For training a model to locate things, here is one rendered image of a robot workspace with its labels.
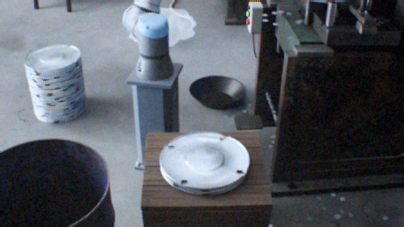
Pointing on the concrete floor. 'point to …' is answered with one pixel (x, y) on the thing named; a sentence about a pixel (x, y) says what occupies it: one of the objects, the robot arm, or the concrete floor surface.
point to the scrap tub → (54, 186)
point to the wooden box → (182, 207)
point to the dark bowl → (217, 91)
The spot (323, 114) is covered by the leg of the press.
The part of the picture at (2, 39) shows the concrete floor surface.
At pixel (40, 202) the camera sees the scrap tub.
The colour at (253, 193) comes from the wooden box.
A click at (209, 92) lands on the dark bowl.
